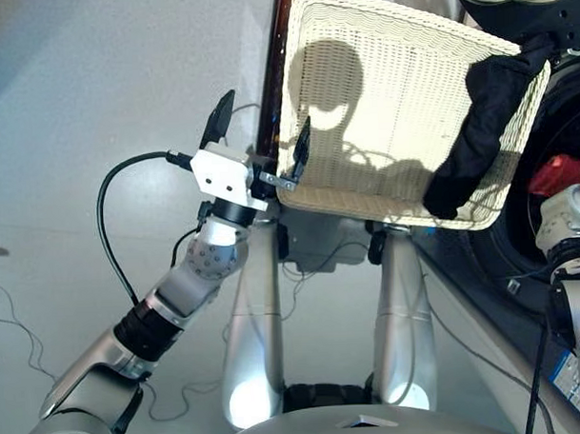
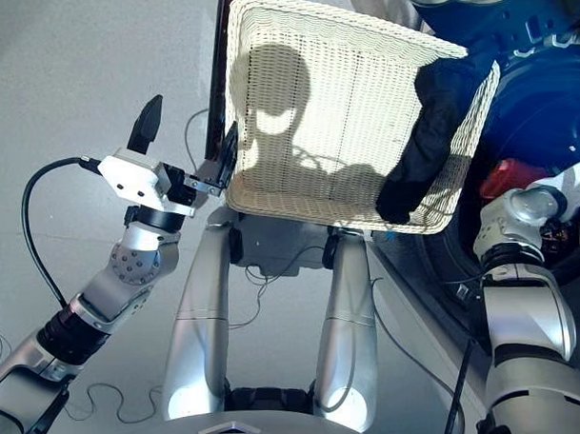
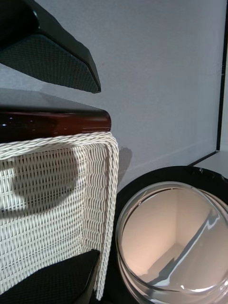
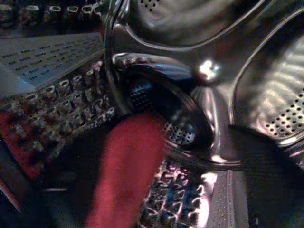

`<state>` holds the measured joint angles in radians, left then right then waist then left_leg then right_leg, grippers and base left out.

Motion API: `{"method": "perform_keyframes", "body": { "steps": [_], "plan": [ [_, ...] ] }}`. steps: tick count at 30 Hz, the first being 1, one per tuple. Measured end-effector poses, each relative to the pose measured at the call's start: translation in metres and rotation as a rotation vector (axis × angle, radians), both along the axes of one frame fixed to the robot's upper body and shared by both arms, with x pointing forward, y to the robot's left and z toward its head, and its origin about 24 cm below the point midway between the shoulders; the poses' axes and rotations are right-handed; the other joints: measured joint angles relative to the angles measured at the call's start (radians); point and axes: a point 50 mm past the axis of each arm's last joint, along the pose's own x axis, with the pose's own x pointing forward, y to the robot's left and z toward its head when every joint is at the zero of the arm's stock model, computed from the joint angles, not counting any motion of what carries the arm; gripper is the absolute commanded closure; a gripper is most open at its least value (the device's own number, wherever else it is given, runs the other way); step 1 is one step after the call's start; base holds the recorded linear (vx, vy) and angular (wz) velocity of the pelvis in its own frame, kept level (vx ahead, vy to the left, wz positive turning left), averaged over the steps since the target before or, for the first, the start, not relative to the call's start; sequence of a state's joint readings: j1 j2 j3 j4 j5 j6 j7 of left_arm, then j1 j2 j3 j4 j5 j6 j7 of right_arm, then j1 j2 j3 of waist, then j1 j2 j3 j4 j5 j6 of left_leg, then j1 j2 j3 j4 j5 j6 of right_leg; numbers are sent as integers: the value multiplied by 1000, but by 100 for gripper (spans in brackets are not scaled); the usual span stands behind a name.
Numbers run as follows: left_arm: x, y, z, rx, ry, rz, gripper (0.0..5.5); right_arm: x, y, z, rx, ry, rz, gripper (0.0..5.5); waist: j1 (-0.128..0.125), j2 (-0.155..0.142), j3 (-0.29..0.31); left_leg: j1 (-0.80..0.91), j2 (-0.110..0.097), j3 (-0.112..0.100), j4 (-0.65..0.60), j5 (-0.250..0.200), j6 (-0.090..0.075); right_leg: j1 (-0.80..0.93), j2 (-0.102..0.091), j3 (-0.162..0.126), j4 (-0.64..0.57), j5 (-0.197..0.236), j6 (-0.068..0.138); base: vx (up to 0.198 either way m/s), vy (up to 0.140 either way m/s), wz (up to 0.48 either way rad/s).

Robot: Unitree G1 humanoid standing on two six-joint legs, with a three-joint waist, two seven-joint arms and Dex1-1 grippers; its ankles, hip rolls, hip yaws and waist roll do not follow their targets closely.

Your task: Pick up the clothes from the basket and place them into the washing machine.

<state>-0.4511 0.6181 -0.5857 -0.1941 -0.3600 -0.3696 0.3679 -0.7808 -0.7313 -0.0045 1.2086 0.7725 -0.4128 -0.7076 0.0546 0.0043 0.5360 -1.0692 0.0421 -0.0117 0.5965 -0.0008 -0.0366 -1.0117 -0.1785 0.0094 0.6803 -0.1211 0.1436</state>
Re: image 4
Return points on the grey perforated drum paddle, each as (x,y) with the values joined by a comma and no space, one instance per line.
(47,54)
(225,202)

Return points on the steel washing machine drum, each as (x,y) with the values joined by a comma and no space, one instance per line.
(213,35)

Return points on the grey washing machine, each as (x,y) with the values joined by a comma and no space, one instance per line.
(261,95)

